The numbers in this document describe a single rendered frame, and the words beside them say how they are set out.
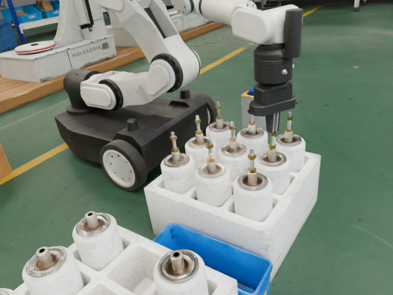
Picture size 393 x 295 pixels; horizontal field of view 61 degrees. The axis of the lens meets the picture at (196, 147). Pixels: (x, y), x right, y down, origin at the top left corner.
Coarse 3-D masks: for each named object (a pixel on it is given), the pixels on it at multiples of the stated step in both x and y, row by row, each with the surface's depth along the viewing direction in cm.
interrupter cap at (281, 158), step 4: (264, 152) 92; (280, 152) 91; (260, 156) 91; (264, 156) 90; (280, 156) 90; (284, 156) 89; (260, 160) 88; (264, 160) 89; (268, 160) 89; (276, 160) 88; (280, 160) 88; (284, 160) 87; (264, 164) 87; (268, 164) 86; (272, 164) 86; (276, 164) 86; (280, 164) 86
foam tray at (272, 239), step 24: (312, 168) 96; (144, 192) 97; (168, 192) 93; (192, 192) 92; (288, 192) 87; (312, 192) 102; (168, 216) 95; (192, 216) 88; (216, 216) 83; (240, 216) 81; (288, 216) 86; (240, 240) 82; (264, 240) 77; (288, 240) 90
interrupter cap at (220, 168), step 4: (204, 164) 90; (216, 164) 89; (220, 164) 89; (200, 168) 88; (204, 168) 88; (216, 168) 88; (220, 168) 87; (224, 168) 87; (200, 172) 87; (204, 172) 87; (208, 172) 87; (216, 172) 86; (220, 172) 86; (224, 172) 85; (204, 176) 85; (208, 176) 84; (212, 176) 84; (216, 176) 84
